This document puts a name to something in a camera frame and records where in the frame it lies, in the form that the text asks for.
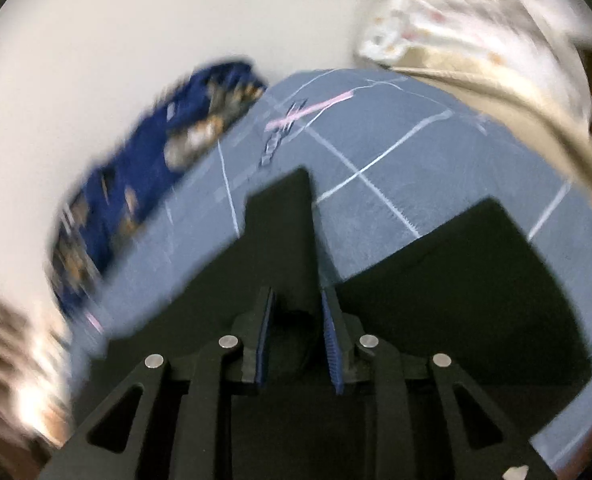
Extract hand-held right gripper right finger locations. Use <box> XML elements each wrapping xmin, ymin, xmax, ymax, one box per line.
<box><xmin>321</xmin><ymin>286</ymin><xmax>558</xmax><ymax>480</ymax></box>

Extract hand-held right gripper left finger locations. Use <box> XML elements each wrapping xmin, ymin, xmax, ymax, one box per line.
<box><xmin>40</xmin><ymin>286</ymin><xmax>275</xmax><ymax>480</ymax></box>

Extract black pants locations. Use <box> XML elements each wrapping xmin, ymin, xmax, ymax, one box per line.
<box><xmin>100</xmin><ymin>166</ymin><xmax>592</xmax><ymax>480</ymax></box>

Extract blue dog print blanket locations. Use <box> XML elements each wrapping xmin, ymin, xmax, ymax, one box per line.
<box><xmin>50</xmin><ymin>57</ymin><xmax>269</xmax><ymax>328</ymax></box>

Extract blue checked bed sheet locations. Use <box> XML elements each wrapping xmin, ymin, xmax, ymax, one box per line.
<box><xmin>66</xmin><ymin>67</ymin><xmax>592</xmax><ymax>476</ymax></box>

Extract white floral pillow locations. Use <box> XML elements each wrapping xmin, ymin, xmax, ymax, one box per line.
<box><xmin>0</xmin><ymin>280</ymin><xmax>74</xmax><ymax>453</ymax></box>

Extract white spotted bedding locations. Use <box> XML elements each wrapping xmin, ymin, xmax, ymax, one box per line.
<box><xmin>353</xmin><ymin>0</ymin><xmax>592</xmax><ymax>226</ymax></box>

